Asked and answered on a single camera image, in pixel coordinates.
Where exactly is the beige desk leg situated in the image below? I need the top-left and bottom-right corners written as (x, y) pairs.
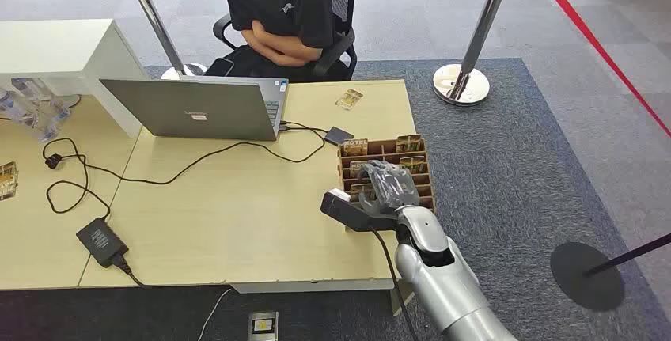
top-left (389, 279), bottom-right (415, 317)

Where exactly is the black laptop power cable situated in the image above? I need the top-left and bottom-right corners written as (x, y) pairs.
top-left (41, 120), bottom-right (329, 222)

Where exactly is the red barrier belt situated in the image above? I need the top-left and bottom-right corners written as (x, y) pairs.
top-left (524, 0), bottom-right (671, 139)

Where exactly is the wooden card holder box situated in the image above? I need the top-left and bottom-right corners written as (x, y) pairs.
top-left (336, 135), bottom-right (438, 233)

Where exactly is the clear plastic water bottle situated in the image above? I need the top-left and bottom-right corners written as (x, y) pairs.
top-left (0, 89), bottom-right (59, 144)
top-left (10, 77), bottom-right (72, 123)

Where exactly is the small black usb hub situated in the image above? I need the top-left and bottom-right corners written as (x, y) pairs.
top-left (323, 125), bottom-right (355, 147)

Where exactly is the black usb hub cable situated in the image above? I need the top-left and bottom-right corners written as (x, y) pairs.
top-left (279, 120), bottom-right (329, 138)

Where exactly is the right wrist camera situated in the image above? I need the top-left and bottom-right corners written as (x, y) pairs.
top-left (320, 188), bottom-right (400, 233)

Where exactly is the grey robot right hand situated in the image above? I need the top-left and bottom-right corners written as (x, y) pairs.
top-left (358, 159), bottom-right (421, 219)

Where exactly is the black office chair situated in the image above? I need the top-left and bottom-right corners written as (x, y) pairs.
top-left (212, 0), bottom-right (362, 83)

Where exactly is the person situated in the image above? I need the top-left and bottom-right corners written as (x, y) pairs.
top-left (204, 0), bottom-right (336, 84)

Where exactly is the white cable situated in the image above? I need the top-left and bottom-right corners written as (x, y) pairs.
top-left (196, 288), bottom-right (233, 341)

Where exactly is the black stanchion post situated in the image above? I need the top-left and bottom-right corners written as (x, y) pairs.
top-left (549, 232), bottom-right (671, 313)

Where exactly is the black mains cable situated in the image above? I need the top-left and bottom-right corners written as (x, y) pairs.
top-left (112, 254), bottom-right (152, 290)

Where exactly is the white cabinet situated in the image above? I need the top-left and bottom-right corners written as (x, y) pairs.
top-left (0, 18), bottom-right (151, 140)

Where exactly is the grey laptop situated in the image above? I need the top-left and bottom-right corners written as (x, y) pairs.
top-left (99, 75), bottom-right (290, 142)

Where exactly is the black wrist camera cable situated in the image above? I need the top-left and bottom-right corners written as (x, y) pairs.
top-left (369, 226), bottom-right (421, 341)

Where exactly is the dark grey rug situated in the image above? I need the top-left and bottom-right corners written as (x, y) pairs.
top-left (0, 58), bottom-right (671, 341)

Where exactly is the black smartphone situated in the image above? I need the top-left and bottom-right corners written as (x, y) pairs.
top-left (204, 57), bottom-right (236, 78)

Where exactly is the chrome stanchion post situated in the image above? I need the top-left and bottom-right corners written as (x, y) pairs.
top-left (117, 0), bottom-right (209, 81)
top-left (432, 0), bottom-right (520, 108)

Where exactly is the black power adapter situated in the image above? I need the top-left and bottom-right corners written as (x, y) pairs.
top-left (75, 216), bottom-right (130, 270)

